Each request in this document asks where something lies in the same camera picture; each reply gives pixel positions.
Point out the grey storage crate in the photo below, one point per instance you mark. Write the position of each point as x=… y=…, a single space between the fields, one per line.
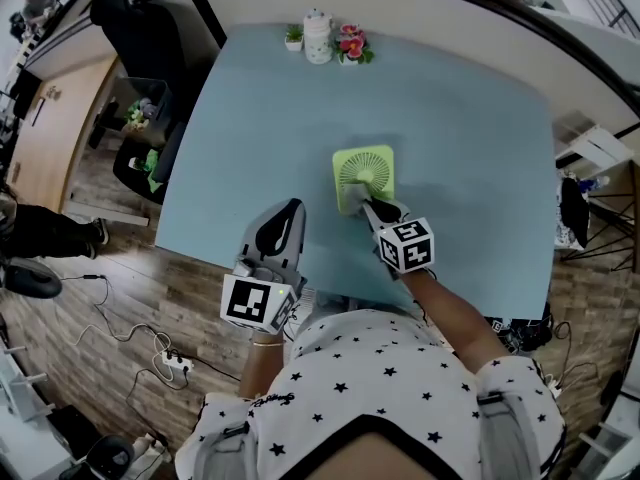
x=145 y=110

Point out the black round stool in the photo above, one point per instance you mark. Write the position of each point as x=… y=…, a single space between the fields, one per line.
x=110 y=455

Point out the pink potted flowers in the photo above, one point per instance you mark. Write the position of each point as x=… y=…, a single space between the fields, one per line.
x=352 y=45

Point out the green square fan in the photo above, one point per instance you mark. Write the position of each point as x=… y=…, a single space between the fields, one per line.
x=365 y=165

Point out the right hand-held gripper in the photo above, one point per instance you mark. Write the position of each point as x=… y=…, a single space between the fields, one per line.
x=406 y=247

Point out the black hanging garment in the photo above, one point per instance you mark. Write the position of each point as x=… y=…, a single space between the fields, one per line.
x=574 y=213

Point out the white lidded jar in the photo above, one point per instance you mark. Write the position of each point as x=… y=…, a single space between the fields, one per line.
x=318 y=38

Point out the person's right forearm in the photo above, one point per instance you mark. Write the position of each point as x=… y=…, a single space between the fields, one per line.
x=452 y=318

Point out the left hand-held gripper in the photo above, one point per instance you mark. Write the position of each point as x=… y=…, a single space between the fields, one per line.
x=252 y=303

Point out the white star-print shirt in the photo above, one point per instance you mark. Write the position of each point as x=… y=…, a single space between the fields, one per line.
x=370 y=393

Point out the black bin with green items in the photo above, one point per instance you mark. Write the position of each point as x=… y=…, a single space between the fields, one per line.
x=135 y=170

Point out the grey cloth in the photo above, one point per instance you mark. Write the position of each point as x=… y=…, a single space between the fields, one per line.
x=356 y=198

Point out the white power strip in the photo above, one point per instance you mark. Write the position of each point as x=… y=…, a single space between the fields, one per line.
x=177 y=362

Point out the wooden cabinet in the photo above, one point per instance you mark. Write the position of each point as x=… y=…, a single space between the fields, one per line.
x=55 y=133

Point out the black office chair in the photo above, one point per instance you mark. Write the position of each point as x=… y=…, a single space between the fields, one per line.
x=137 y=33

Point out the person's left forearm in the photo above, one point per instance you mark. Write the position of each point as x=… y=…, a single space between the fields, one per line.
x=260 y=368

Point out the small green potted plant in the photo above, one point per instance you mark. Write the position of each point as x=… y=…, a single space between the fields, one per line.
x=294 y=37

